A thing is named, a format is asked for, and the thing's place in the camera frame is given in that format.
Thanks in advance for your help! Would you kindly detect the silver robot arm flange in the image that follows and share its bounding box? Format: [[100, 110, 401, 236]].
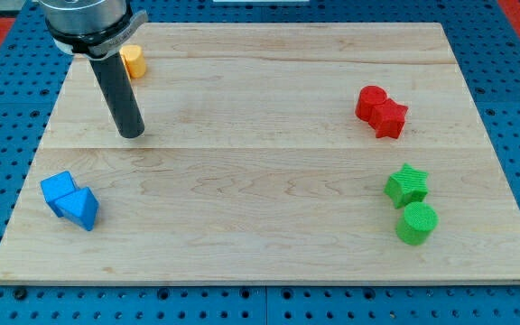
[[37, 0, 148, 60]]

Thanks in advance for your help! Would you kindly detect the red star block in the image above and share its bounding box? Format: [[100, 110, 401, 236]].
[[368, 99, 408, 139]]

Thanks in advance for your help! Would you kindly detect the green star block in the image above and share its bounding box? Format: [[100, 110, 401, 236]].
[[384, 163, 429, 209]]

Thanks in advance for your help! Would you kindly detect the light wooden board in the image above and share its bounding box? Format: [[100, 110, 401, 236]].
[[0, 23, 520, 286]]

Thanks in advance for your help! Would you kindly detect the red cylinder block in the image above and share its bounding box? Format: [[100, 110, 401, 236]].
[[355, 85, 388, 121]]

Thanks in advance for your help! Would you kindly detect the yellow cylinder block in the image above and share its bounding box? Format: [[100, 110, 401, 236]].
[[119, 44, 147, 79]]

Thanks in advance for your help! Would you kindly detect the green cylinder block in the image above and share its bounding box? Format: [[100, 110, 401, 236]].
[[395, 202, 439, 246]]

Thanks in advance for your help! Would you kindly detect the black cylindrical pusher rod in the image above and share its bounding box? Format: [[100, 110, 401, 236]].
[[90, 53, 144, 138]]

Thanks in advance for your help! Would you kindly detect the blue triangular prism block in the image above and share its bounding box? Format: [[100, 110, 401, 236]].
[[55, 187, 99, 231]]

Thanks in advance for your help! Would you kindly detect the blue cube block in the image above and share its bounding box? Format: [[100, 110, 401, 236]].
[[40, 171, 79, 218]]

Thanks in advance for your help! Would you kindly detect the blue perforated table plate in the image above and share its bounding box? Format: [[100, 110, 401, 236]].
[[0, 0, 520, 324]]

